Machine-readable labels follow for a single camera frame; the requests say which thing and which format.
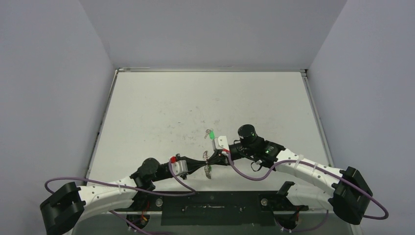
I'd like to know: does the large keyring with small rings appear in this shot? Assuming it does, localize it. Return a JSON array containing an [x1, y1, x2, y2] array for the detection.
[[203, 150, 209, 165]]

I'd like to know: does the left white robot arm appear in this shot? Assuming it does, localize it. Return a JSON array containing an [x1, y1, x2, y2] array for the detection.
[[40, 156, 207, 235]]

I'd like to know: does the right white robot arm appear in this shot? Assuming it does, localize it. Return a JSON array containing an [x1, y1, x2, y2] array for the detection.
[[205, 124, 373, 225]]

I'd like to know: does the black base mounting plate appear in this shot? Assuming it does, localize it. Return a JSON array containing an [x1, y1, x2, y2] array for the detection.
[[121, 191, 309, 226]]

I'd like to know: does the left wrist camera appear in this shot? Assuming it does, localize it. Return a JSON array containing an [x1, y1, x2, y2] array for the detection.
[[171, 160, 188, 176]]

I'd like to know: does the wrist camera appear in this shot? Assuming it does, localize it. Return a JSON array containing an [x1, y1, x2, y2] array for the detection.
[[212, 136, 229, 152], [171, 160, 188, 176]]

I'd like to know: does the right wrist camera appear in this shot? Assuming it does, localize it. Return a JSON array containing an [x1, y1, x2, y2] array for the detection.
[[212, 136, 229, 152]]

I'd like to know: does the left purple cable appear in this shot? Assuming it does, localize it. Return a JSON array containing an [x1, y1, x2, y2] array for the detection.
[[44, 159, 197, 235]]

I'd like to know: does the purple cable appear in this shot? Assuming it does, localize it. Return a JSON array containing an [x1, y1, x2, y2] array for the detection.
[[44, 159, 197, 235], [225, 150, 390, 233]]

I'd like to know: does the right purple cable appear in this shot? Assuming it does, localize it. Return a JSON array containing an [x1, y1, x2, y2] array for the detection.
[[225, 150, 390, 233]]

